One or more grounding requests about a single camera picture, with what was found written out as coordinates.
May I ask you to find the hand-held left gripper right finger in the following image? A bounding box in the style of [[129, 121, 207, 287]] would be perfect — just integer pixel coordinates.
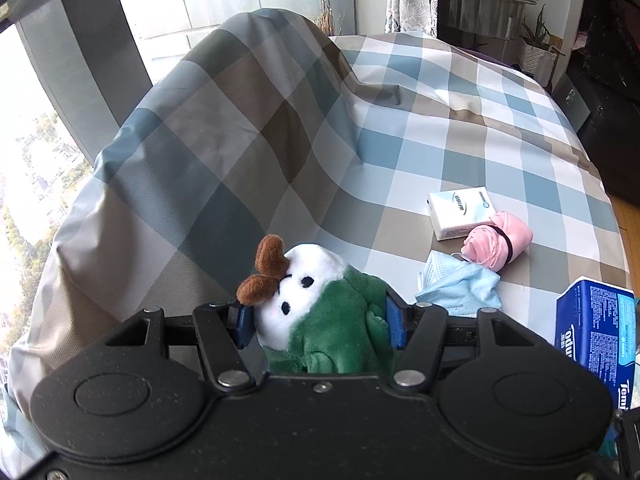
[[385, 296, 543, 393]]

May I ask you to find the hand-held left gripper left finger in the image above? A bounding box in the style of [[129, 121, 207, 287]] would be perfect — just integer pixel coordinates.
[[105, 301, 257, 392]]

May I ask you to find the light blue face mask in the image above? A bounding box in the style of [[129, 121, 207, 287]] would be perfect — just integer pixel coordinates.
[[414, 250, 502, 317]]

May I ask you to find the green and white plush toy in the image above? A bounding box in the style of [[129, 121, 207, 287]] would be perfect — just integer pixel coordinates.
[[236, 233, 401, 375]]

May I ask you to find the small white tissue packet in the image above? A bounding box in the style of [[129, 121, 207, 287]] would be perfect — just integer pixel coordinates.
[[426, 186, 497, 242]]

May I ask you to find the pink face mask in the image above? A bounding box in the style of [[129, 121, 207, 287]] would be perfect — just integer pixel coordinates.
[[461, 211, 533, 272]]

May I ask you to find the checked tablecloth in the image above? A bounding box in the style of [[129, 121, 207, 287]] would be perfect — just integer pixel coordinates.
[[0, 7, 633, 461]]

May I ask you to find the blue tissue pack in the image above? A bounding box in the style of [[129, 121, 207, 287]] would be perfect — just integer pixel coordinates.
[[554, 278, 638, 411]]

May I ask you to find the grey leaning panel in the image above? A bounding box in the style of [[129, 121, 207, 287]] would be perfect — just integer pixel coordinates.
[[552, 72, 591, 133]]

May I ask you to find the potted plant in white pot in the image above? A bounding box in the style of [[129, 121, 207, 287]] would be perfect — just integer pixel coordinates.
[[517, 5, 566, 86]]

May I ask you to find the black leather sofa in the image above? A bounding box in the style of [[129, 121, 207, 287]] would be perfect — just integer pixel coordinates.
[[570, 0, 640, 201]]

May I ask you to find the dried grass bunch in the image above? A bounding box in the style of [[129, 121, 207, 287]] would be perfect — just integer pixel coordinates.
[[315, 7, 337, 37]]

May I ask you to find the covered side table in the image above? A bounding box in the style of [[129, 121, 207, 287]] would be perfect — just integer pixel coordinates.
[[437, 0, 538, 41]]

